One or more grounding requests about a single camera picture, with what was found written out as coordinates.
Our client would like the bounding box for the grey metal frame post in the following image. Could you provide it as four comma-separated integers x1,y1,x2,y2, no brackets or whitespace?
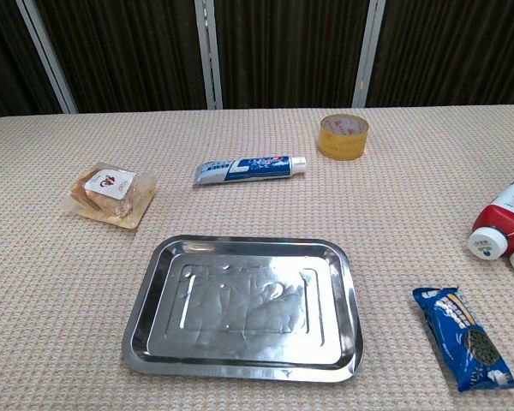
194,0,224,110
351,0,387,108
15,0,79,115

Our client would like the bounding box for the yellow packing tape roll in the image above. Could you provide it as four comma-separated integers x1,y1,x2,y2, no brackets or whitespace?
318,113,370,162

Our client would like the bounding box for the bread with white label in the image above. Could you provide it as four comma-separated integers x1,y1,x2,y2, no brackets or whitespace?
63,162,158,231

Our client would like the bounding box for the dark pleated backdrop curtain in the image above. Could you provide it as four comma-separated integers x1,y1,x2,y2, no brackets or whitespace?
0,0,514,122

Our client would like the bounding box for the blue white toothpaste tube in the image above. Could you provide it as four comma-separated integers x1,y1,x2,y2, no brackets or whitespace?
192,154,308,186

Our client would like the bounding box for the rectangular stainless steel tray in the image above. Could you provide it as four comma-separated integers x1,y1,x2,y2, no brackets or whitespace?
121,234,364,383

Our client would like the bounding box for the beige woven tablecloth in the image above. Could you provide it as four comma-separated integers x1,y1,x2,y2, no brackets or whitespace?
0,102,514,411

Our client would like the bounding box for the blue cookie snack pack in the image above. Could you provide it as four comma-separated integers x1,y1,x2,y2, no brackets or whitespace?
412,285,514,394

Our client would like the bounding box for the red bottle with white cap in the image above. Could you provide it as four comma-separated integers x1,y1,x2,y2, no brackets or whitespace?
467,169,514,259

